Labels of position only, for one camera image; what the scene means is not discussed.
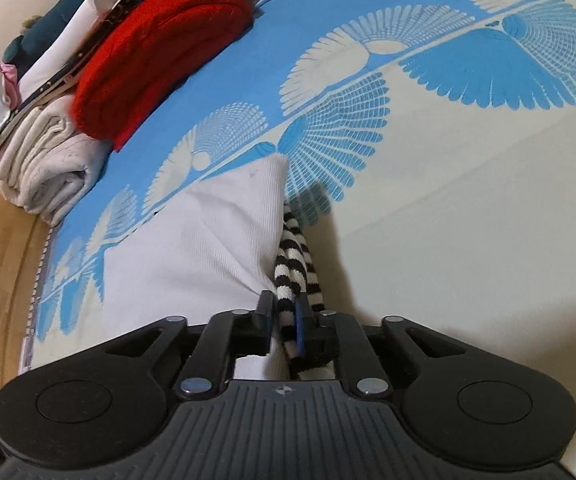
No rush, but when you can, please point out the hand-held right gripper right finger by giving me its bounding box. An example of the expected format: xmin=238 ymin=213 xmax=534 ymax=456
xmin=293 ymin=299 xmax=470 ymax=402

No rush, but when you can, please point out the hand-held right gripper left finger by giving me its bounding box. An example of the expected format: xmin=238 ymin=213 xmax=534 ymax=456
xmin=102 ymin=290 xmax=275 ymax=402

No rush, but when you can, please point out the black white striped hooded top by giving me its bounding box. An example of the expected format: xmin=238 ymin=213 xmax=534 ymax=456
xmin=100 ymin=152 xmax=339 ymax=386

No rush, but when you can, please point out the blue white patterned blanket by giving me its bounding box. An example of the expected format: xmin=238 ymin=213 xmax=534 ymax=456
xmin=18 ymin=0 xmax=576 ymax=413

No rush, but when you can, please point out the folded cream white cloth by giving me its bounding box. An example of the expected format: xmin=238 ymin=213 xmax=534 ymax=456
xmin=0 ymin=107 xmax=114 ymax=227

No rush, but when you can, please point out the folded red knit sweater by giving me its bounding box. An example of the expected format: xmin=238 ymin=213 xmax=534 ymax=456
xmin=72 ymin=0 xmax=255 ymax=154

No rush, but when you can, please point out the navy trimmed garment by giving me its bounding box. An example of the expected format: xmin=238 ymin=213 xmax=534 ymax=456
xmin=0 ymin=0 xmax=153 ymax=147

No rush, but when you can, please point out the pink cloth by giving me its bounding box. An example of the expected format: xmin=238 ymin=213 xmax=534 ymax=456
xmin=0 ymin=60 xmax=22 ymax=163

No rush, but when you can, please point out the folded white garment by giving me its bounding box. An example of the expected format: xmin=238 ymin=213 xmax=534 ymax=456
xmin=16 ymin=0 xmax=156 ymax=108

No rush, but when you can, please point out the dark teal garment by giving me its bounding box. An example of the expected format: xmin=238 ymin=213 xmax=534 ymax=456
xmin=2 ymin=0 xmax=201 ymax=62

